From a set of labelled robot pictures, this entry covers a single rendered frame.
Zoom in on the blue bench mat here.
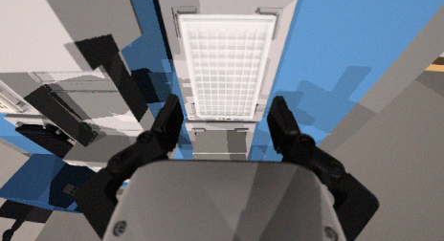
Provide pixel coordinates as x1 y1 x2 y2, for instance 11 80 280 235
122 0 444 161

